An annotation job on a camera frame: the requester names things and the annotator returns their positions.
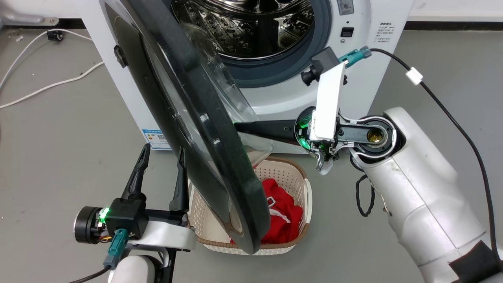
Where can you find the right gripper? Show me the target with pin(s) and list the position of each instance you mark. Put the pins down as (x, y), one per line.
(328, 106)

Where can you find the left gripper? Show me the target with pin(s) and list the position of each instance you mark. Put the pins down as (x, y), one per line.
(169, 236)

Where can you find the black round glass washer door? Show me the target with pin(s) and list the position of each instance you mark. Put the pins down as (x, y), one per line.
(204, 129)

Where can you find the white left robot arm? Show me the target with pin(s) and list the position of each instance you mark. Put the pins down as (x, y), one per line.
(133, 271)

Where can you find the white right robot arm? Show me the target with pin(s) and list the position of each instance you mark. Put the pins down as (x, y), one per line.
(412, 188)

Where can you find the white front-load washing machine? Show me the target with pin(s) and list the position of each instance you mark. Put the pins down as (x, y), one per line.
(275, 98)

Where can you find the grey rubber door gasket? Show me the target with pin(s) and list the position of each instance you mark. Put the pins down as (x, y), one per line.
(290, 65)

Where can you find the colourful energy label sticker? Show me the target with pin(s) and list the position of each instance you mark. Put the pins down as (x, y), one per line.
(156, 139)

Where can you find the cream perforated laundry basket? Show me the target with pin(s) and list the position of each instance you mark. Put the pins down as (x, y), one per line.
(292, 177)

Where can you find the red garment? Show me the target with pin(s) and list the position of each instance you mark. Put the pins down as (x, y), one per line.
(283, 220)

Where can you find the stainless steel washer drum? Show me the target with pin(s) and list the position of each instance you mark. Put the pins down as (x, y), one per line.
(255, 27)

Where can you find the grey round-mark sticker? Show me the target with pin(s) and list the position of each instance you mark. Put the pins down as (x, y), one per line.
(345, 6)

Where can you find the black caster wheel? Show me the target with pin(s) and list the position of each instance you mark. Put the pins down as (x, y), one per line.
(55, 35)

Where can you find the grey furniture base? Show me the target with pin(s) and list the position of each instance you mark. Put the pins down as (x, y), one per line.
(23, 17)

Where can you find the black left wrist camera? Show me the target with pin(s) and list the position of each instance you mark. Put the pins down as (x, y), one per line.
(125, 214)

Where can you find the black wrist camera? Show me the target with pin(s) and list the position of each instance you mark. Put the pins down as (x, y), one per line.
(325, 61)
(125, 214)

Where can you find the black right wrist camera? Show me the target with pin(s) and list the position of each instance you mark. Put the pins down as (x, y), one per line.
(325, 61)

